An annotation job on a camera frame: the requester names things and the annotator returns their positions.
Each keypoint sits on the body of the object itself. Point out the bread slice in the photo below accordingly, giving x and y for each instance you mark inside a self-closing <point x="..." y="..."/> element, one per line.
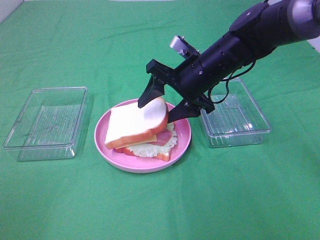
<point x="130" y="124"/>
<point x="146" y="152"/>

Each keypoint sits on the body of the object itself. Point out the green lettuce leaf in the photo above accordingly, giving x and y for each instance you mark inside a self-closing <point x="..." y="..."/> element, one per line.
<point x="169" y="145"/>

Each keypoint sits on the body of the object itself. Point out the pink round plate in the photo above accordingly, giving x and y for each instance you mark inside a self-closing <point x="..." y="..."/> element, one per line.
<point x="136" y="164"/>

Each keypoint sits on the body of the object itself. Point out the clear plastic tray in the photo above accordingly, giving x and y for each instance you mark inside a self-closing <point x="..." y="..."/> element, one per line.
<point x="237" y="121"/>
<point x="49" y="125"/>

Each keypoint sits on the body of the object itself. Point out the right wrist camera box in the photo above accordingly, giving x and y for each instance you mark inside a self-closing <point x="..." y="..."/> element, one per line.
<point x="183" y="48"/>

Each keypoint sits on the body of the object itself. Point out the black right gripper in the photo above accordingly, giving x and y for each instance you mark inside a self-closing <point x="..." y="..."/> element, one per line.
<point x="189" y="80"/>

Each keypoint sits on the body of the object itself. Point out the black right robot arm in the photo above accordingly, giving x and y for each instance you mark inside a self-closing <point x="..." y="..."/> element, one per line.
<point x="253" y="35"/>

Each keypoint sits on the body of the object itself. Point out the right clear plastic tray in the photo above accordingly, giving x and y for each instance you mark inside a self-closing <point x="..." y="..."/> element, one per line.
<point x="237" y="121"/>

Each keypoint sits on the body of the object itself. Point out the yellow cheese slice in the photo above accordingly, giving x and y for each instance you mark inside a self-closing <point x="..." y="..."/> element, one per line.
<point x="150" y="139"/>

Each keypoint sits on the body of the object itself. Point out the bacon strip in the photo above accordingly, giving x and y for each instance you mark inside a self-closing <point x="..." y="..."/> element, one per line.
<point x="161" y="138"/>

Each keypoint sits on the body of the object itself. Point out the left clear plastic tray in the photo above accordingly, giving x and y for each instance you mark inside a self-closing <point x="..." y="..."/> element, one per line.
<point x="49" y="125"/>

